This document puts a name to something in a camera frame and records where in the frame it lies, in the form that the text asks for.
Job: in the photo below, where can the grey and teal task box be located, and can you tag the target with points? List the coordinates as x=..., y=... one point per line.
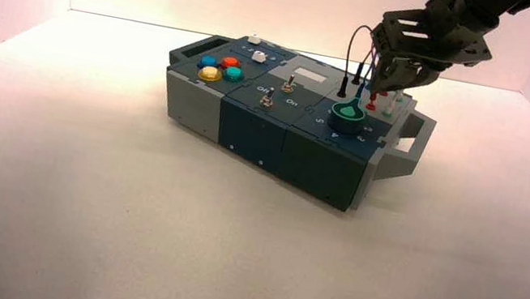
x=252, y=129

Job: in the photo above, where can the yellow round push button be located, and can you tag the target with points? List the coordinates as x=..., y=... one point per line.
x=210, y=74

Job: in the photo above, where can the blue round push button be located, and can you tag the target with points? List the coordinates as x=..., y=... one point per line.
x=208, y=61

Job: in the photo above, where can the metal toggle switch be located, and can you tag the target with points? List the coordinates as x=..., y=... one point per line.
x=288, y=86
x=267, y=99

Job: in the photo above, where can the small white rocker switch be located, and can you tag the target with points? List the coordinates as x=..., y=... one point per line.
x=255, y=40
x=259, y=56

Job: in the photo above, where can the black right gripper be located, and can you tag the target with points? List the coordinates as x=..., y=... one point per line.
x=436, y=45

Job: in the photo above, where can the white rectangular display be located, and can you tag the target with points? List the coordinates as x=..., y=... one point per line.
x=311, y=74

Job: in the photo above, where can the teal round push button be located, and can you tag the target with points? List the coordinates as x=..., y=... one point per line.
x=233, y=74

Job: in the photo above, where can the red round push button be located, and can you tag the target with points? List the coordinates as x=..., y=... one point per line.
x=230, y=62

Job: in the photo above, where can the green rotary knob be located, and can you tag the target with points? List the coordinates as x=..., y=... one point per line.
x=347, y=119

